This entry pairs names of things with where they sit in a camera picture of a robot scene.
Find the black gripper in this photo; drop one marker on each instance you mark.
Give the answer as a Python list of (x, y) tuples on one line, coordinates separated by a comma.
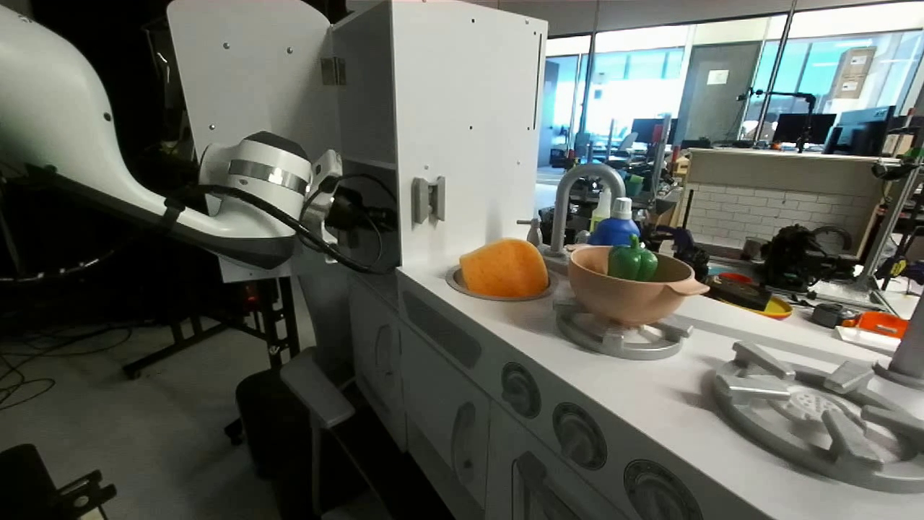
[(357, 219)]

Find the yellow sponge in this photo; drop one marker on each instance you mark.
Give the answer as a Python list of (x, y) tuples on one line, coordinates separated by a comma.
[(504, 254)]

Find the white cabinet door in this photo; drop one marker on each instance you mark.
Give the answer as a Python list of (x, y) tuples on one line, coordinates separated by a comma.
[(260, 126)]

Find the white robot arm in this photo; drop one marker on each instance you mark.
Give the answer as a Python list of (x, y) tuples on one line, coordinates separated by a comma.
[(71, 126)]

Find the grey toy sink basin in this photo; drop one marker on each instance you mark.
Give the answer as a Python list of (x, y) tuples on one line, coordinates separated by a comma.
[(499, 283)]

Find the grey toy faucet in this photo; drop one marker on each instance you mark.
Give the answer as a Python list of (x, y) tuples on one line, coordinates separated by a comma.
[(576, 192)]

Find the white toy kitchen set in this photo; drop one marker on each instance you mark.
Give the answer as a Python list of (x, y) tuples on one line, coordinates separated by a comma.
[(534, 384)]

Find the blue soap bottle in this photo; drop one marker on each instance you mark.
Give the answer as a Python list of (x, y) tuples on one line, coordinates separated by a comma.
[(612, 224)]

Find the green toy pepper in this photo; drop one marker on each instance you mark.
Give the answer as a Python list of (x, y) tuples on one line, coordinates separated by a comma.
[(632, 260)]

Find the beige toy bowl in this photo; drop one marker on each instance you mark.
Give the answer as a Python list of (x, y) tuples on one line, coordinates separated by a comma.
[(621, 299)]

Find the grey stove burner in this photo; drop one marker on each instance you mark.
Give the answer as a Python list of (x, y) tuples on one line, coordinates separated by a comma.
[(823, 419), (592, 334)]

